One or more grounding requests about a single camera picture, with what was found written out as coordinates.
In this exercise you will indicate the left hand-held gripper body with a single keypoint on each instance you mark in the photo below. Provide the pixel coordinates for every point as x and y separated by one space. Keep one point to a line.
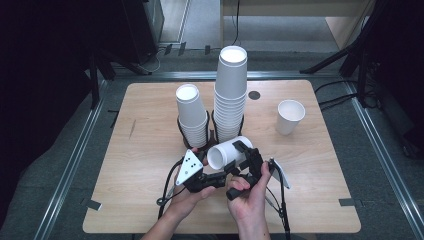
191 175

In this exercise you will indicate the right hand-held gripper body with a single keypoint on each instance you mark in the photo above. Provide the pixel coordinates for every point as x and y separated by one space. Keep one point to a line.
255 163

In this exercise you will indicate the white paper cup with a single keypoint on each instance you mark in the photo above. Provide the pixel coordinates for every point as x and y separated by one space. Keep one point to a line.
289 116
226 151

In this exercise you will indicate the tall stack of white cups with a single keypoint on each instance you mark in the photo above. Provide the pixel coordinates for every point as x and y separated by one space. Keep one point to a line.
230 93

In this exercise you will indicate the person's left hand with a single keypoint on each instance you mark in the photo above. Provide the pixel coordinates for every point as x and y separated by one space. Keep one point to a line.
188 201

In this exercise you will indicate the person's right hand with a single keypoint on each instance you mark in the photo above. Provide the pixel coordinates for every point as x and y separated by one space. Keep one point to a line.
248 206

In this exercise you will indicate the short stack of white cups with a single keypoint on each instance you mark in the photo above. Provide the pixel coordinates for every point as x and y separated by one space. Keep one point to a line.
191 110

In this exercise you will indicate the black round table grommet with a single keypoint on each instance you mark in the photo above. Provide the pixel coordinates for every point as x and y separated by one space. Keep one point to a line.
254 95

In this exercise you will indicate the black floor tape strip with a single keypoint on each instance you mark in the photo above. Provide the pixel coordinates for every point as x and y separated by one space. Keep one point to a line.
207 50
168 49
182 48

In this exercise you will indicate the grey tape strip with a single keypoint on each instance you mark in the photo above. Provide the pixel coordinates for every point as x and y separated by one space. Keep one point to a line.
93 204
350 202

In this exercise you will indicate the black metal stand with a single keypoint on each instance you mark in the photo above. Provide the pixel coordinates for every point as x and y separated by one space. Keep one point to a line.
96 76

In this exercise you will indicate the dark cabinet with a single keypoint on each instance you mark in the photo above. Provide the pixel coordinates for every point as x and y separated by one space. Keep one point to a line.
140 26

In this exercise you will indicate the light wooden desk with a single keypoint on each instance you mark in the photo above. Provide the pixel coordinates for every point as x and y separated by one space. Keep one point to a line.
293 7

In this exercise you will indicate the black tripod stand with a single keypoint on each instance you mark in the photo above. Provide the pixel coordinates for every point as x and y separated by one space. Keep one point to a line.
353 46

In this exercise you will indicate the black curtain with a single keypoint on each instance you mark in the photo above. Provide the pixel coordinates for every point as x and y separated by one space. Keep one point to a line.
403 50
40 83

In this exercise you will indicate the metal floor rail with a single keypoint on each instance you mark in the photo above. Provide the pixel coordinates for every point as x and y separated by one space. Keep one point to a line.
73 160
283 74
383 156

